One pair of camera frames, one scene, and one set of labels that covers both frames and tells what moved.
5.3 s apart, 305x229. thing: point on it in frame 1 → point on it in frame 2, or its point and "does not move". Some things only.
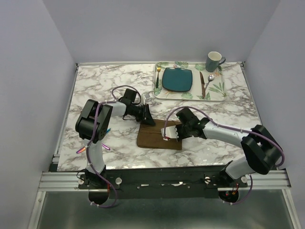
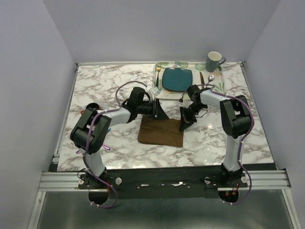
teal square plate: [177, 79] does not move
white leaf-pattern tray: [207, 86] does not move
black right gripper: [180, 136] → [184, 124]
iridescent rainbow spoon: [84, 148] does not move
